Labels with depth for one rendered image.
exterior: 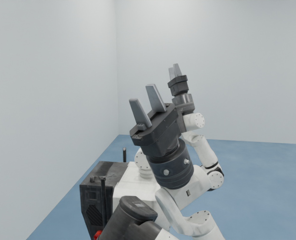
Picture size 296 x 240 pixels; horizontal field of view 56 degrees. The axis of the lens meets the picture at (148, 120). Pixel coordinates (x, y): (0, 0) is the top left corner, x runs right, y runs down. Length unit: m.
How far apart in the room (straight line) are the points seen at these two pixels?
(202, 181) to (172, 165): 0.11
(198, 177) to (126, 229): 0.25
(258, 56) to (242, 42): 0.36
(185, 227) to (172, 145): 0.19
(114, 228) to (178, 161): 0.31
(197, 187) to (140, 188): 0.30
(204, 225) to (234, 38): 4.57
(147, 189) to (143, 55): 4.36
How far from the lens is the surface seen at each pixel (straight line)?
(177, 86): 1.17
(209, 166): 1.25
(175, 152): 0.56
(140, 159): 0.90
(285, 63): 5.27
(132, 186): 0.91
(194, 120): 1.14
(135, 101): 0.50
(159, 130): 0.52
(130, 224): 0.77
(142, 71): 5.16
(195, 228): 0.66
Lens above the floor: 1.68
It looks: 15 degrees down
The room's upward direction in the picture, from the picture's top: straight up
